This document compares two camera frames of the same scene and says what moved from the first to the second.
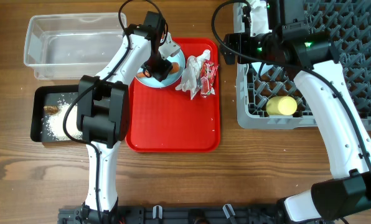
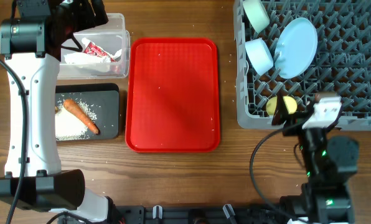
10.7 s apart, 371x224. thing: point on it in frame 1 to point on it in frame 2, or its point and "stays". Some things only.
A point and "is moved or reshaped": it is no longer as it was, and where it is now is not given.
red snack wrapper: (208, 72) to (91, 48)
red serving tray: (167, 120) stays
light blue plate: (172, 79) is moved or reshaped
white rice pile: (55, 123) stays
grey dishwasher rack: (356, 28) stays
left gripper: (160, 71) to (88, 20)
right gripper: (243, 41) to (294, 121)
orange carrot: (175, 67) is moved or reshaped
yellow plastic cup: (281, 105) stays
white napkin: (192, 80) to (84, 58)
